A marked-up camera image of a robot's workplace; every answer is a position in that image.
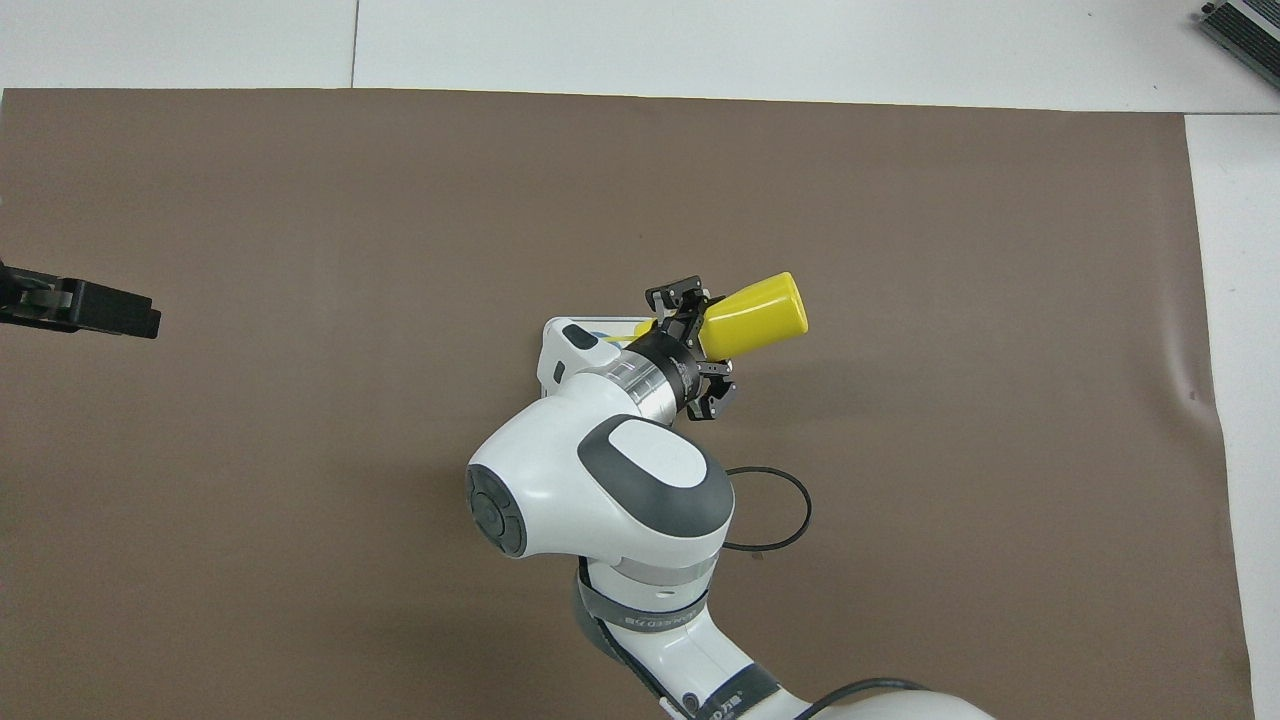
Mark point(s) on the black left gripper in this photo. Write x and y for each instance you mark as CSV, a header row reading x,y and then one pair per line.
x,y
22,298

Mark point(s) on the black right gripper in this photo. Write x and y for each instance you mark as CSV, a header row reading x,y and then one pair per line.
x,y
685,360

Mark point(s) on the yellow squeeze bottle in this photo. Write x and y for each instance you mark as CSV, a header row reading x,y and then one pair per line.
x,y
755,315

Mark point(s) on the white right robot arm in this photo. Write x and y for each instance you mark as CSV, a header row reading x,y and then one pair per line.
x,y
620,500

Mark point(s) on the silver digital kitchen scale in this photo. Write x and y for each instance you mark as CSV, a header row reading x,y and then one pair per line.
x,y
590,323

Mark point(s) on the brown table mat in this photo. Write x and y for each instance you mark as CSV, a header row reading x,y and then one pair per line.
x,y
300,550

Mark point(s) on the grey ribbed metal device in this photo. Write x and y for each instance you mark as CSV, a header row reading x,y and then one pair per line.
x,y
1250,30

